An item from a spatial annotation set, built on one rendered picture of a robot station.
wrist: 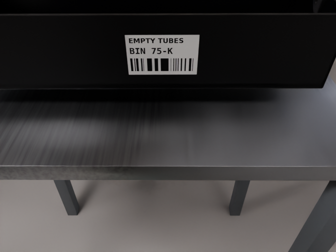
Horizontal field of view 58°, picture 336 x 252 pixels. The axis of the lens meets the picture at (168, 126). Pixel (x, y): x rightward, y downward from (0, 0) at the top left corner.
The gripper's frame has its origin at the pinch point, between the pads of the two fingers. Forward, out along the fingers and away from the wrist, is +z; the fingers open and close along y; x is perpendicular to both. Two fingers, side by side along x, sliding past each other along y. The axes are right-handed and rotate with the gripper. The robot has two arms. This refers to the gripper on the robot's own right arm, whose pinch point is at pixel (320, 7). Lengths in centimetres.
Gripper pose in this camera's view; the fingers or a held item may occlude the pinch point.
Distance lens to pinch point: 53.1
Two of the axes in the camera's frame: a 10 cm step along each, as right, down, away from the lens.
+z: 0.1, 7.2, 6.9
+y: -10.0, 0.1, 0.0
